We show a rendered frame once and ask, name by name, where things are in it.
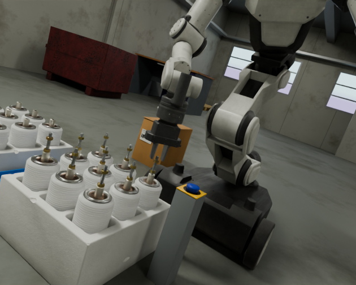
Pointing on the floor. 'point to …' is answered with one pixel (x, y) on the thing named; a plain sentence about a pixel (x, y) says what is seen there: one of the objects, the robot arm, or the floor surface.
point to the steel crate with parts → (88, 64)
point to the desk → (139, 79)
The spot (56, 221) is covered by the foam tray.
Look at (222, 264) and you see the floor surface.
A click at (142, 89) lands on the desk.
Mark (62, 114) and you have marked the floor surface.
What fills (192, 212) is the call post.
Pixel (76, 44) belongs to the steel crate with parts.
